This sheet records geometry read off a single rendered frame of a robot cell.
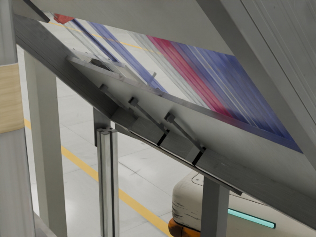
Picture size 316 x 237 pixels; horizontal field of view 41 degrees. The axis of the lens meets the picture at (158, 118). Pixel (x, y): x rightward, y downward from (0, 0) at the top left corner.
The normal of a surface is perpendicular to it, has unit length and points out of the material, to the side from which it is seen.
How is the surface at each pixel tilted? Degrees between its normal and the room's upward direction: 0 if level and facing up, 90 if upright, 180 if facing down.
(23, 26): 90
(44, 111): 90
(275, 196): 45
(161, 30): 135
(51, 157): 90
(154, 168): 0
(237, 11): 90
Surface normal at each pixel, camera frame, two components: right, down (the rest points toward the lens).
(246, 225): -0.54, 0.29
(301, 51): 0.62, 0.29
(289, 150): -0.57, 0.81
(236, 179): -0.55, -0.52
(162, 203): 0.01, -0.94
